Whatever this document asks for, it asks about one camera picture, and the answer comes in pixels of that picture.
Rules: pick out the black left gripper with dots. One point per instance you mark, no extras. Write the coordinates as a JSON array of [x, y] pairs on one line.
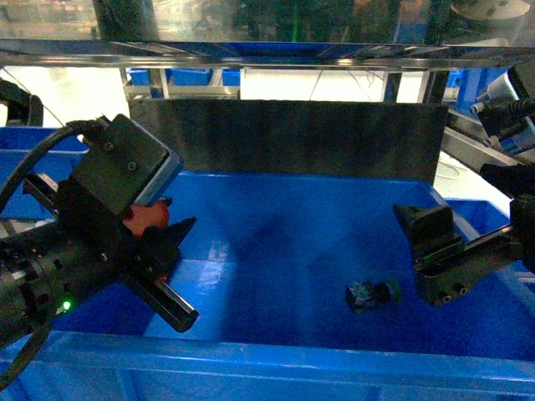
[[88, 248]]

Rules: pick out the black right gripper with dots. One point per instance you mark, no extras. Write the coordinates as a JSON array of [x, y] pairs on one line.
[[445, 267]]

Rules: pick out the red mushroom push button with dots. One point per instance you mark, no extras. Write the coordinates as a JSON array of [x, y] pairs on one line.
[[139, 218]]

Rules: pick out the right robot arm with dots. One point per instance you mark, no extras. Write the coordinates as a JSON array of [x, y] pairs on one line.
[[505, 108]]

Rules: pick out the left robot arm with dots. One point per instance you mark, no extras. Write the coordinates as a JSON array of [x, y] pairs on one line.
[[21, 312]]

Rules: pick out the dark metal back panel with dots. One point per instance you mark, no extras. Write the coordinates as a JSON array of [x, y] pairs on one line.
[[378, 140]]

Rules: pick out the blue bin far left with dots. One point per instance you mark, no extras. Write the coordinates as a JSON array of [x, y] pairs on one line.
[[71, 129]]

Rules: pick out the large blue sorting bin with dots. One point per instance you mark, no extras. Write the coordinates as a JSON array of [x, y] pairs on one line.
[[266, 266]]

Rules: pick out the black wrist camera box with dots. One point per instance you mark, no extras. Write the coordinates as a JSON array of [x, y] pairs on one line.
[[127, 165]]

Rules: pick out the green push button switch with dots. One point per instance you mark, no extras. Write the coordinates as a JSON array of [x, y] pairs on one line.
[[366, 295]]

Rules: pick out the steel upper shelf rail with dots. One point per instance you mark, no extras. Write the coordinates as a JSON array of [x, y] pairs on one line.
[[242, 55]]

